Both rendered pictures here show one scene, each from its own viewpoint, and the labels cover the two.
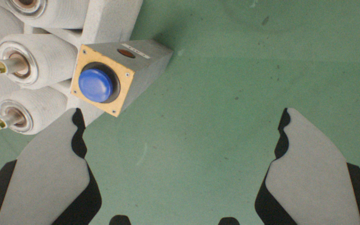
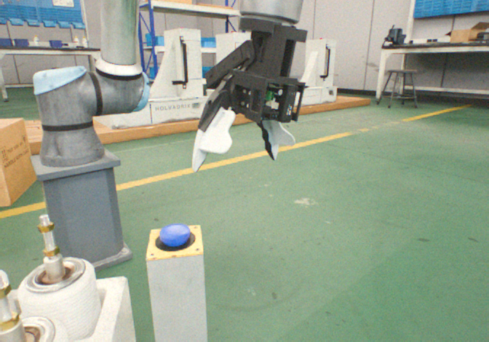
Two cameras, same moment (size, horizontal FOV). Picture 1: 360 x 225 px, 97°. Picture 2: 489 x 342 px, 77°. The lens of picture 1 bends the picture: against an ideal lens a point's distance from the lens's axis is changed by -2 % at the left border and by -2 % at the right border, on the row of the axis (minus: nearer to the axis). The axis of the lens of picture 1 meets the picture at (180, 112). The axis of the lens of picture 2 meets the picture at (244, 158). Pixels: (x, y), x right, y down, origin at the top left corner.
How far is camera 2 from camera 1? 48 cm
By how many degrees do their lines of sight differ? 96
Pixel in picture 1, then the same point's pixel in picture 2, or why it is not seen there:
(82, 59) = (154, 235)
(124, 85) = (196, 232)
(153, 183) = not seen: outside the picture
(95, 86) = (176, 228)
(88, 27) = (104, 319)
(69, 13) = (93, 293)
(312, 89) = (380, 305)
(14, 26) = not seen: outside the picture
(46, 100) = not seen: outside the picture
